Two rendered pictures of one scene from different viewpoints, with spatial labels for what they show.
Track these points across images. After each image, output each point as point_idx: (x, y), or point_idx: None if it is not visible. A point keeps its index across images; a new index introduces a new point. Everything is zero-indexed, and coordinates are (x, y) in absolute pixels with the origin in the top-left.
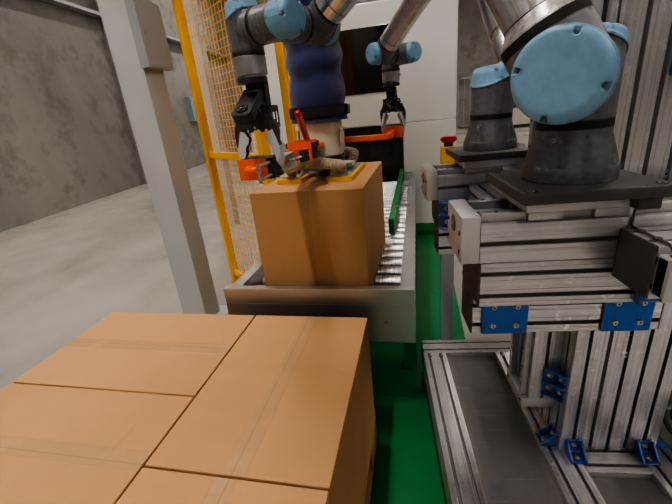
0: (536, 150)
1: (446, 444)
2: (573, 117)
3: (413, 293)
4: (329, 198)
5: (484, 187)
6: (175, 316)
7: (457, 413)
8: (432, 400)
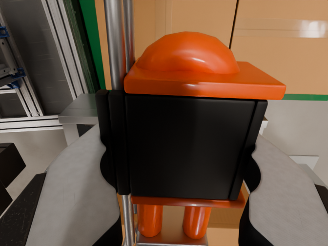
0: None
1: (64, 21)
2: None
3: (59, 114)
4: (122, 211)
5: None
6: (314, 88)
7: (61, 51)
8: (79, 63)
